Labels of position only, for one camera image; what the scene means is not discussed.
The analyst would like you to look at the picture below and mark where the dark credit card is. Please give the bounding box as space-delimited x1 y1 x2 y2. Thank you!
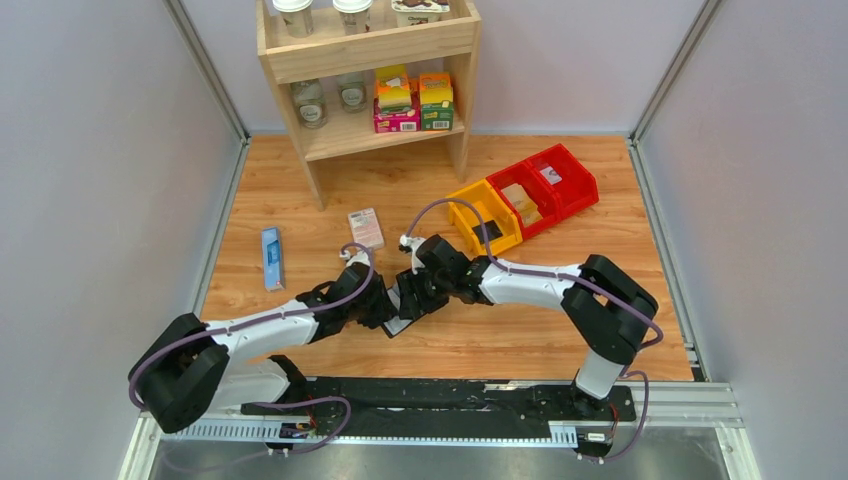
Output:
472 220 503 245

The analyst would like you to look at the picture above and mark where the black leather card holder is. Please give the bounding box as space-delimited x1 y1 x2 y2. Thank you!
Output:
382 284 424 338

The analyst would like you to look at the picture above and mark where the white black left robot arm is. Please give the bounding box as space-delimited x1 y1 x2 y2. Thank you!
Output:
128 261 400 433

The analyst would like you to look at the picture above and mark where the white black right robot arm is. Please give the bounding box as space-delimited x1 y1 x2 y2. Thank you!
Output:
383 235 658 400

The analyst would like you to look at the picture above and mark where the pink white card box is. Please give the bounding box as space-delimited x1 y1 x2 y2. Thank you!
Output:
347 208 385 250

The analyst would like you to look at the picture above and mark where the tan card in bin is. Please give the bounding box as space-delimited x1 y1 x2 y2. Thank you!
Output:
502 184 542 227

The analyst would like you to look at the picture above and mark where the white card in bin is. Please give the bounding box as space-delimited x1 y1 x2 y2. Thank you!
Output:
539 166 562 185

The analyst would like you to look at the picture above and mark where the yellow plastic bin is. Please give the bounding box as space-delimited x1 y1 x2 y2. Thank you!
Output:
448 179 523 256

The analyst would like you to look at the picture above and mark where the blue toothpaste box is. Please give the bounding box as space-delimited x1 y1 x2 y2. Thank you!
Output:
261 227 285 292

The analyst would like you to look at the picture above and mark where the red plastic bin middle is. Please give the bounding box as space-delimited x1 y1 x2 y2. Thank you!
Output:
486 162 563 240

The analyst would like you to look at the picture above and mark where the red plastic bin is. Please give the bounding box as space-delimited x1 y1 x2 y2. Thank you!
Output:
523 144 599 219
486 162 563 240

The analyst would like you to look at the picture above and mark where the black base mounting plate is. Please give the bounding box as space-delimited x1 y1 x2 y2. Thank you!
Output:
282 377 638 439

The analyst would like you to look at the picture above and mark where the red plastic bin far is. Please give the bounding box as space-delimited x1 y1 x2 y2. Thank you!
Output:
523 144 599 219

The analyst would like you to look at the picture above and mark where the pink orange snack box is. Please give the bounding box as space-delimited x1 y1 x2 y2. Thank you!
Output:
373 65 421 134

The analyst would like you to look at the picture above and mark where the green orange snack box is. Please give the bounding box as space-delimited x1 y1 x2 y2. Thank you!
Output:
418 72 454 131

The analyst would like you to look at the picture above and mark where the glass jar right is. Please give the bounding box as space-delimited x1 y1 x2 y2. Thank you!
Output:
335 72 368 113

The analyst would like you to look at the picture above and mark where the glass jar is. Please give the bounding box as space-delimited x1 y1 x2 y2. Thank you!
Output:
335 72 368 113
290 79 327 129

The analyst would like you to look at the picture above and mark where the glass jar left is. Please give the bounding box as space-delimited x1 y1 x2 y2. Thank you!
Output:
290 79 327 129

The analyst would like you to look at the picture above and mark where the wooden two-tier shelf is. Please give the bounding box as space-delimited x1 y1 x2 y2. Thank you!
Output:
255 1 482 210

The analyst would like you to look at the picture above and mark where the chocolate pudding tub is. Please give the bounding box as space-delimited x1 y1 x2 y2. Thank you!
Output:
391 0 450 27

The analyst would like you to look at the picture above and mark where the white lidded cup middle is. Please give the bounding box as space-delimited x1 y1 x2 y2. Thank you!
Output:
332 0 373 35

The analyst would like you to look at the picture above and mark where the white lidded cup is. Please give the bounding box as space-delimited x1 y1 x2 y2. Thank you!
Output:
332 0 373 35
272 0 314 38

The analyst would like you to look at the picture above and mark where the white lidded cup left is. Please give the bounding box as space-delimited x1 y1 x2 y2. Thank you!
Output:
272 0 314 38

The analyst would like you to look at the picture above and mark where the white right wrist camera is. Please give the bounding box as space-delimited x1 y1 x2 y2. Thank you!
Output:
398 234 426 274

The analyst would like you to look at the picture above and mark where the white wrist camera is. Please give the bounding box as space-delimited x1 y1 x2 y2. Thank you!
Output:
339 246 372 267
398 234 426 274

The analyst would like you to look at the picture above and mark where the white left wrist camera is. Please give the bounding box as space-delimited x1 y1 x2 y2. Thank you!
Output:
339 246 372 267

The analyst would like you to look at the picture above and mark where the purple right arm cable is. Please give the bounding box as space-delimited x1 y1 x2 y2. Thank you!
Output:
404 198 665 464

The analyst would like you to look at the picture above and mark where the aluminium frame rail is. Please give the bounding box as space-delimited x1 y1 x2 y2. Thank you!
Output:
118 381 743 479

